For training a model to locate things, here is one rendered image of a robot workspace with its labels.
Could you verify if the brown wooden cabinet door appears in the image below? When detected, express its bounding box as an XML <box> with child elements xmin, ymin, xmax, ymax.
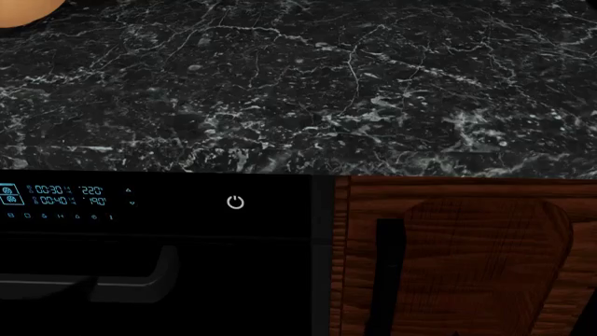
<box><xmin>328</xmin><ymin>175</ymin><xmax>597</xmax><ymax>336</ymax></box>

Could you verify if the black built-in oven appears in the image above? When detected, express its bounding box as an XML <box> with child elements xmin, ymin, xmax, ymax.
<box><xmin>0</xmin><ymin>169</ymin><xmax>336</xmax><ymax>336</ymax></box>

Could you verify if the tan round bowl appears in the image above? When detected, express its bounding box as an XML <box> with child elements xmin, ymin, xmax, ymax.
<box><xmin>0</xmin><ymin>0</ymin><xmax>66</xmax><ymax>29</ymax></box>

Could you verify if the black cabinet bar handle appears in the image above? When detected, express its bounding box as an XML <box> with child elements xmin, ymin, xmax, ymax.
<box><xmin>363</xmin><ymin>218</ymin><xmax>407</xmax><ymax>336</ymax></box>

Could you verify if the black oven door handle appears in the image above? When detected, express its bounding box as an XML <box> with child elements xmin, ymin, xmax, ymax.
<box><xmin>0</xmin><ymin>244</ymin><xmax>181</xmax><ymax>304</ymax></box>

